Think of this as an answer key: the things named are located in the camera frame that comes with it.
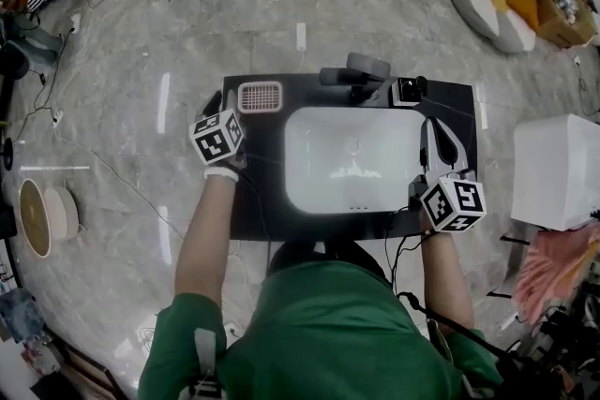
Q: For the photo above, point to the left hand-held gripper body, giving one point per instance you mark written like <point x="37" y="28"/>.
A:
<point x="216" y="137"/>

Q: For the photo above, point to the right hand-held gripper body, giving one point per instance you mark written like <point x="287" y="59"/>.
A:
<point x="452" y="201"/>

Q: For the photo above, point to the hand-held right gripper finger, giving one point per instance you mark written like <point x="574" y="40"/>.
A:
<point x="450" y="145"/>
<point x="427" y="145"/>

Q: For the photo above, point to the pink soap dish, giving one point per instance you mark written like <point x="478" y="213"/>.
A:
<point x="260" y="97"/>

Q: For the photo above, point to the white sink with black top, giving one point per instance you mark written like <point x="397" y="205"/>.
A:
<point x="356" y="164"/>

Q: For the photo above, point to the person's right forearm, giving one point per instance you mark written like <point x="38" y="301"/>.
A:
<point x="445" y="276"/>

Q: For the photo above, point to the person's left forearm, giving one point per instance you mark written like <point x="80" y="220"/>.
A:
<point x="206" y="239"/>

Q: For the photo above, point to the white wristband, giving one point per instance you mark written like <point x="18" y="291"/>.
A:
<point x="221" y="173"/>

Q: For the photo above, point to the small black and white box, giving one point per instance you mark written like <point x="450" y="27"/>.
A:
<point x="407" y="92"/>

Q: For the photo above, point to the grey faucet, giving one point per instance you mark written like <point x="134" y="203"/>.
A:
<point x="361" y="70"/>

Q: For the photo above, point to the white cabinet box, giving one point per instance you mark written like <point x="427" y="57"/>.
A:
<point x="558" y="173"/>

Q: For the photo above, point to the pink cloth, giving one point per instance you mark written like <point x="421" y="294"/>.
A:
<point x="553" y="267"/>

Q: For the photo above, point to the grey and white beanbag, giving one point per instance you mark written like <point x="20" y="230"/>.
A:
<point x="473" y="0"/>

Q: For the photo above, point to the small white power strip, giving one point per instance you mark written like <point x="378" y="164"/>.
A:
<point x="57" y="118"/>

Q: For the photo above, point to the green shirt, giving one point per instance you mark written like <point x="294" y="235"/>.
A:
<point x="323" y="332"/>

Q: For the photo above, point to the grey floor appliance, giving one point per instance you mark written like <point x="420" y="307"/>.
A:
<point x="28" y="47"/>

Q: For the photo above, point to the black round stand base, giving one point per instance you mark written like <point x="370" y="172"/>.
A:
<point x="7" y="154"/>

